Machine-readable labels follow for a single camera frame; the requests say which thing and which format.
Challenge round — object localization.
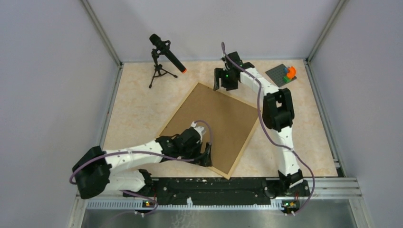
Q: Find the aluminium front rail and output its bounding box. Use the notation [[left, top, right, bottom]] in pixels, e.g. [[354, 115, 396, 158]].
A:
[[83, 177, 362, 211]]

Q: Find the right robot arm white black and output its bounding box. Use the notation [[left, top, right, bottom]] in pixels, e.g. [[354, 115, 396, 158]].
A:
[[213, 52, 303, 196]]

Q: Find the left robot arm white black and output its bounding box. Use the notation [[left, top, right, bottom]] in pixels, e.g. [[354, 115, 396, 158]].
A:
[[69, 125, 212, 199]]

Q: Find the black microphone orange tip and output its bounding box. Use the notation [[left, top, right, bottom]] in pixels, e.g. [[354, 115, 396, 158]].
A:
[[149, 33, 187, 74]]

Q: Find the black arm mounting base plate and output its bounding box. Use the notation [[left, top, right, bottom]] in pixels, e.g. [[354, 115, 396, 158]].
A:
[[138, 177, 311, 206]]

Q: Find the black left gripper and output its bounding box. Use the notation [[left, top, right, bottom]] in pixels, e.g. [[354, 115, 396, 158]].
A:
[[181, 141, 211, 167]]

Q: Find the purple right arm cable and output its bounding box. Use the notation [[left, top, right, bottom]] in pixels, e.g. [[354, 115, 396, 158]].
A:
[[221, 42, 316, 216]]

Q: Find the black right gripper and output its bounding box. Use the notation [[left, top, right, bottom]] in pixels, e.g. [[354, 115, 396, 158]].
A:
[[214, 68, 238, 92]]

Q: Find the grey building brick baseplate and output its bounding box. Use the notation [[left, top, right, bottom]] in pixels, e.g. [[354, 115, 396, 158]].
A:
[[265, 64, 288, 87]]

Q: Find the black mini tripod stand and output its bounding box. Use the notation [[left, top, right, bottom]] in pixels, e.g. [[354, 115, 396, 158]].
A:
[[149, 49, 178, 89]]

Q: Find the brown cardboard backing board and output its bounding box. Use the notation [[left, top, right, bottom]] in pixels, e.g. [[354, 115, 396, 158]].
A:
[[159, 84, 259, 177]]

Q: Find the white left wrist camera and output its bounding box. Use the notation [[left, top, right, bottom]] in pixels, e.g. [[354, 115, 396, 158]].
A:
[[191, 122, 206, 138]]

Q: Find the colourful toy brick stack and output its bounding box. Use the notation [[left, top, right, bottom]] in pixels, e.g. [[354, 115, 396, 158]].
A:
[[283, 66, 297, 83]]

